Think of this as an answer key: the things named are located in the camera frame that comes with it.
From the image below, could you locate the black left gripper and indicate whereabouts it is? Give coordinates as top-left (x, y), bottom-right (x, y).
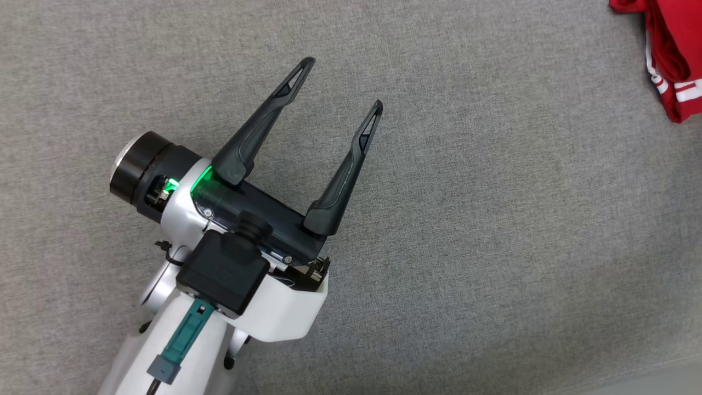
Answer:
top-left (190, 57), bottom-right (384, 268)

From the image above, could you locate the red and white jersey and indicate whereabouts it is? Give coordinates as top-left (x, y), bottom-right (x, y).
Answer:
top-left (610, 0), bottom-right (702, 124)

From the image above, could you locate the grey fabric sofa surface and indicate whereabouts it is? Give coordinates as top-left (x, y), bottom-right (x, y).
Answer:
top-left (0, 0), bottom-right (702, 395)

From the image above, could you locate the black cable tie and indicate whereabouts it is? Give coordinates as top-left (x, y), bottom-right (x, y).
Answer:
top-left (155, 240), bottom-right (187, 268)

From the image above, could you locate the teal left camera connector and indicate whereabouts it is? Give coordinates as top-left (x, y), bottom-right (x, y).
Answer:
top-left (147, 299), bottom-right (216, 385)

